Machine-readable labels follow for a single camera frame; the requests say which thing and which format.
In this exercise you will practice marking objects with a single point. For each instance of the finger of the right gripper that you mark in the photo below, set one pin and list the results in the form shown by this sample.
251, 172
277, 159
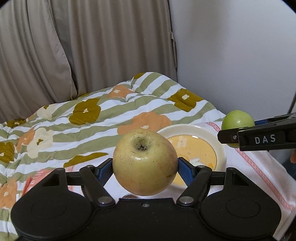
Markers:
276, 135
275, 118

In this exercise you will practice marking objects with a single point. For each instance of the large yellow apple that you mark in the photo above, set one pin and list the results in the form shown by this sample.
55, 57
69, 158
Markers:
144, 162

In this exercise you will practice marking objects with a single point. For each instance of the small green apple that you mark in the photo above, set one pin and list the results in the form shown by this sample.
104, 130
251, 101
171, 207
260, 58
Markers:
237, 119

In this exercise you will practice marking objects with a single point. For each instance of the striped floral quilt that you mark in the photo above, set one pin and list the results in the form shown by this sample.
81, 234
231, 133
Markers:
85, 131

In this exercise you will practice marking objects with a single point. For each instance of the beige curtain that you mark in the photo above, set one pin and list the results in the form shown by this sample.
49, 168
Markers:
56, 51

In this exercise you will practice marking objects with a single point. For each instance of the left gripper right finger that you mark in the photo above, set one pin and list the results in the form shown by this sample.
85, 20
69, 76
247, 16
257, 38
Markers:
196, 178

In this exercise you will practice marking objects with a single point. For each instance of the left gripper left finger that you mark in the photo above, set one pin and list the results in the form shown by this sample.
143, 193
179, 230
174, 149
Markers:
94, 179

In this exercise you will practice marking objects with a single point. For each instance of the cream bowl with yellow print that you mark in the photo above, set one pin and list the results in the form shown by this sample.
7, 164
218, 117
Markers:
197, 145

